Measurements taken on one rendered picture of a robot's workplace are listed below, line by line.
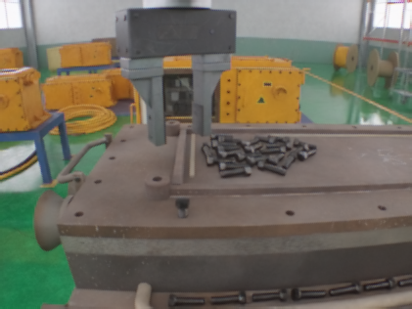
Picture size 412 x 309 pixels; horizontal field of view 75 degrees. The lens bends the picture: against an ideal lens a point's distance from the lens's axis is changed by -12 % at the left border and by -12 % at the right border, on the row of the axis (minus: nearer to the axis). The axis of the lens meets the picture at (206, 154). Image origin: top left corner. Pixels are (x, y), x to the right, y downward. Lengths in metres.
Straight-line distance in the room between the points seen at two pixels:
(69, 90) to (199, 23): 6.41
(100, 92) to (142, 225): 6.13
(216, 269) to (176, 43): 0.32
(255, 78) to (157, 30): 2.75
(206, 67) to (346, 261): 0.36
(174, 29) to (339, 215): 0.33
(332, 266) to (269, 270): 0.10
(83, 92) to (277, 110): 4.46
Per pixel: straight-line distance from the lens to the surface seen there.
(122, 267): 0.48
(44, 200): 0.62
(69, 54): 9.53
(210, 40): 0.35
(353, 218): 0.47
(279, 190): 0.49
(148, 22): 0.32
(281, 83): 3.11
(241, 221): 0.42
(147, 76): 0.33
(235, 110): 3.11
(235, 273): 0.47
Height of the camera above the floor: 1.61
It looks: 23 degrees down
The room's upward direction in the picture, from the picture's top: straight up
